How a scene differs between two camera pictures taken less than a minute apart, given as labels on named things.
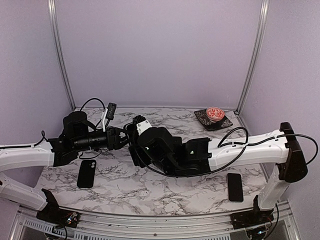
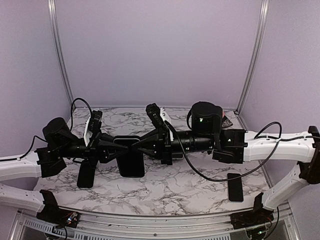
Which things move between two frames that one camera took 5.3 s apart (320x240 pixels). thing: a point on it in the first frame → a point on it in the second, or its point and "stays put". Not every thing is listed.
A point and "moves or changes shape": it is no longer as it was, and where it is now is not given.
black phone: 234,187 stays put
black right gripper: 133,153 → 161,146
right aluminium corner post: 264,11 stays put
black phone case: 131,129 moves or changes shape
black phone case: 86,173 stays put
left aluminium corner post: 57,49 stays put
